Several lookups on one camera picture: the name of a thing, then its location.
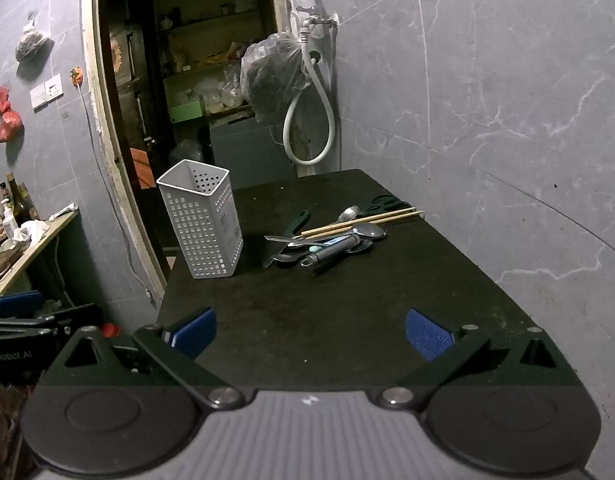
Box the wooden door frame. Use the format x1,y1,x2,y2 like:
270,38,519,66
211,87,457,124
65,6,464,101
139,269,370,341
80,0,288,306

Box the purple-banded wooden chopstick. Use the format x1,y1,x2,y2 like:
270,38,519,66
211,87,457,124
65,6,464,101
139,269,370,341
301,206,418,237
293,211,425,240

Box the red plastic bags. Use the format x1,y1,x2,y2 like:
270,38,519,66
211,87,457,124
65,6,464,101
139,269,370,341
0,86,24,143

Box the blue-handled child spoon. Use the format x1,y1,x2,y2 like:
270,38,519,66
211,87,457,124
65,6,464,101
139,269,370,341
307,236,353,252

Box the storage shelf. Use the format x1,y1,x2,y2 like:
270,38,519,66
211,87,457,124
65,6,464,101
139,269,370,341
147,0,268,126

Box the green-handled knife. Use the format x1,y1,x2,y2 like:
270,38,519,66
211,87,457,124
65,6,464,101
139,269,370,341
264,210,311,268

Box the pile of white plastic bags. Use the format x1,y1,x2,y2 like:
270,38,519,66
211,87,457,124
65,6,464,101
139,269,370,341
187,67,248,111

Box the large round steel serving spoon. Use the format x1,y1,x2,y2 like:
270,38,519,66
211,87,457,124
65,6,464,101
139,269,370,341
301,223,389,268

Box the dark-handled kitchen scissors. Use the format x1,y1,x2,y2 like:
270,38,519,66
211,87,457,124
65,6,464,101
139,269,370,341
366,193,413,214

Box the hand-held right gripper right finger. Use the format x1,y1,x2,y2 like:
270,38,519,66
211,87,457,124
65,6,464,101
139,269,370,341
375,308,583,409

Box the metal wall tap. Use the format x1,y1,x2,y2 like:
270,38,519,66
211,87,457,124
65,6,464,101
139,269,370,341
294,5,338,41

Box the grey hanging bag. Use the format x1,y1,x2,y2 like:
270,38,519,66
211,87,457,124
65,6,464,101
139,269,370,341
14,10,54,63

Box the orange sheet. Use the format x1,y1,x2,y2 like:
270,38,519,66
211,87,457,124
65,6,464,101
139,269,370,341
130,147,155,190

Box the grey cabinet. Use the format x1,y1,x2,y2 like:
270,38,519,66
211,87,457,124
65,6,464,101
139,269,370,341
210,117,298,191

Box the white hose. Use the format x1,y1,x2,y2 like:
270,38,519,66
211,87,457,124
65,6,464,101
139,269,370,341
282,35,335,166

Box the white wall switch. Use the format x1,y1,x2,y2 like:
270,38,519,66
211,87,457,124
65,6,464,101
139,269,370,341
30,74,64,112

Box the white pump bottle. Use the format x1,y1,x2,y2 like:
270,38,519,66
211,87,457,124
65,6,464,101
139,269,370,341
1,199,18,241

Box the white cloth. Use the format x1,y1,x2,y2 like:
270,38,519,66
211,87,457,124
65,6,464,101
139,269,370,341
12,219,52,245

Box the plain wooden chopstick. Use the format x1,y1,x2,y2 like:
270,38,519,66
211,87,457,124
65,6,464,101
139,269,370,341
307,211,423,237

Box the green box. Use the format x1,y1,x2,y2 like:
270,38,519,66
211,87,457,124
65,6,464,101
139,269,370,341
168,100,206,123

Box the sunflower decoration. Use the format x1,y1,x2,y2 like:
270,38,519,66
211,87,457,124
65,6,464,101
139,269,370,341
110,40,128,73

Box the thin wall cable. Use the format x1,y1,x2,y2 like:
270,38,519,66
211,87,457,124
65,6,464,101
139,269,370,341
77,85,153,306

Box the white tube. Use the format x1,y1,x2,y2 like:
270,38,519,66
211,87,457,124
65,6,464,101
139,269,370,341
48,201,79,221

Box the clear bag with dark contents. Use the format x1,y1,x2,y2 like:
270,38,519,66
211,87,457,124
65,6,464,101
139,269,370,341
240,31,313,123

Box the white perforated utensil basket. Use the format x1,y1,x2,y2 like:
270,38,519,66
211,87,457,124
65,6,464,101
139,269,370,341
156,159,244,279

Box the black plastic bag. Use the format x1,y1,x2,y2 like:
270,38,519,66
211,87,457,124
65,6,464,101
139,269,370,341
168,139,204,166

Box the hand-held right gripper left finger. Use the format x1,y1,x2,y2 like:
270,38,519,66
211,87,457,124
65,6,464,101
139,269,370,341
37,308,245,411

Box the dark wooden door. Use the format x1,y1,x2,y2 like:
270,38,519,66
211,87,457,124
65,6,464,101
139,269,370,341
100,25,158,191

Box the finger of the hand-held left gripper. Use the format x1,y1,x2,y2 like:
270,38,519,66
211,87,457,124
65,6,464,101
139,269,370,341
0,304,105,342
0,290,45,318

